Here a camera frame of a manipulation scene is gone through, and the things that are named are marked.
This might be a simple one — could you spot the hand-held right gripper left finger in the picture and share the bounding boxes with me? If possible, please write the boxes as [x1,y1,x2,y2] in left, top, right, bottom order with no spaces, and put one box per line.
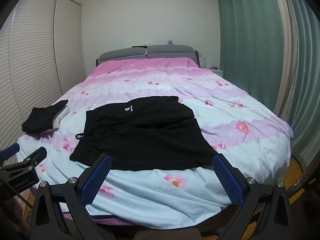
[29,153,112,240]

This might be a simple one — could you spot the white louvered wardrobe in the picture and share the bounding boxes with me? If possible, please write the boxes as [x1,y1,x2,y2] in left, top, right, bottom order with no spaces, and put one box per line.
[0,0,82,153]

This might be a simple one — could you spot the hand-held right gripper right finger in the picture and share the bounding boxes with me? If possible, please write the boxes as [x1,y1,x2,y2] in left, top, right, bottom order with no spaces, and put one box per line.
[212,153,293,240]

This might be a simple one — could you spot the beige curtain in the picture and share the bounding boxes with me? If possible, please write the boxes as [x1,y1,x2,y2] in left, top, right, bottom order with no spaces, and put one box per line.
[271,0,302,119]

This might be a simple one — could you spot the white folded cloth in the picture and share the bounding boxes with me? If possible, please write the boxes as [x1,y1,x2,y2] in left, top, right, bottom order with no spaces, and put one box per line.
[46,106,70,133]

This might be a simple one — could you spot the black cable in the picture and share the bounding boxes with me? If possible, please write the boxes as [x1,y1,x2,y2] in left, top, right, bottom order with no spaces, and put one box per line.
[10,186,34,209]

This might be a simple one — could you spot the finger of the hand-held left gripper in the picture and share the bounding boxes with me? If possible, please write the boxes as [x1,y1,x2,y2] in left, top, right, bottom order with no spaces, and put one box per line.
[0,147,48,174]
[0,143,20,161]

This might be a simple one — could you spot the pink floral quilt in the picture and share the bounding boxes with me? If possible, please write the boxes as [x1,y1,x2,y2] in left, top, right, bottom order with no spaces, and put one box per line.
[15,57,293,230]

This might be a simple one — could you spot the grey padded headboard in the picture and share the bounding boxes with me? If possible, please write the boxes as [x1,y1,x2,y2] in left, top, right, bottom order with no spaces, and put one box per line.
[96,44,200,68]

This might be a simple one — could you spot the white nightstand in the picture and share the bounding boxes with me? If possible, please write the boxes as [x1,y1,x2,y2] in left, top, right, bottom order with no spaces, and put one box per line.
[206,66,224,75]

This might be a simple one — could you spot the black pants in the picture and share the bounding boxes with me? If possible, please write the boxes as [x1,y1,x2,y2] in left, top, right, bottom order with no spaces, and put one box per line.
[69,96,220,172]

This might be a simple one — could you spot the green curtain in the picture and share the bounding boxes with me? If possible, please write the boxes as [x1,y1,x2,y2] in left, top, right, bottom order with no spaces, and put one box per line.
[282,0,320,160]
[215,0,287,117]

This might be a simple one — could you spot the black folded clothes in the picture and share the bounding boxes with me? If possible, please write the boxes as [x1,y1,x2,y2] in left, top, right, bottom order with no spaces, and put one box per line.
[22,99,69,134]

